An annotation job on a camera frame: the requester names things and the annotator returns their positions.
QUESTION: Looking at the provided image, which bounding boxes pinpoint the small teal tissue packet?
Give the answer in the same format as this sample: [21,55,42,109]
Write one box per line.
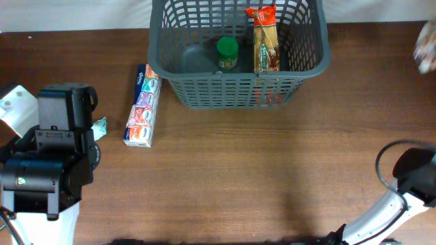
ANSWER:
[91,117,107,141]

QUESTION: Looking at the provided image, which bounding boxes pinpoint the Kleenex tissue multipack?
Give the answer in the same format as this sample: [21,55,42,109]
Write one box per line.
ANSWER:
[123,64,162,148]

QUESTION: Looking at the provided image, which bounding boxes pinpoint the green lid spice jar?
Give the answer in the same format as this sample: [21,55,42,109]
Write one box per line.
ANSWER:
[217,37,238,70]

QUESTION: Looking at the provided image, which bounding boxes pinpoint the spaghetti pack orange ends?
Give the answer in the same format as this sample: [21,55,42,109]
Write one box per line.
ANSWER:
[245,5,284,107]

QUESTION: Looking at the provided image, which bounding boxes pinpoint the brown white snack bag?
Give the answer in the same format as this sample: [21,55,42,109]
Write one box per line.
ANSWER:
[414,20,435,74]

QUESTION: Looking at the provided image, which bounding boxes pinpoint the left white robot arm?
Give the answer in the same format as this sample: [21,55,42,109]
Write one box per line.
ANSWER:
[1,83,101,244]

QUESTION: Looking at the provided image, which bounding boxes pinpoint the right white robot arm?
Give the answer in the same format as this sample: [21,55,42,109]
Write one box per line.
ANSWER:
[322,147,435,245]

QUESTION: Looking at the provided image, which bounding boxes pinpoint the grey plastic lattice basket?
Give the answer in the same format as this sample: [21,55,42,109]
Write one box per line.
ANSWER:
[148,0,331,109]

